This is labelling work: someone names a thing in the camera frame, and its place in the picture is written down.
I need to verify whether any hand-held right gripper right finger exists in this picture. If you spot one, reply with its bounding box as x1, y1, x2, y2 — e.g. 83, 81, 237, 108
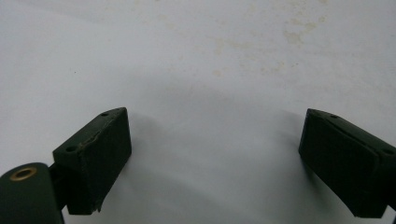
298, 107, 396, 219

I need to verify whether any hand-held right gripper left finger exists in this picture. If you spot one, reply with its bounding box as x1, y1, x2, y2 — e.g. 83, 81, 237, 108
49, 106, 133, 216

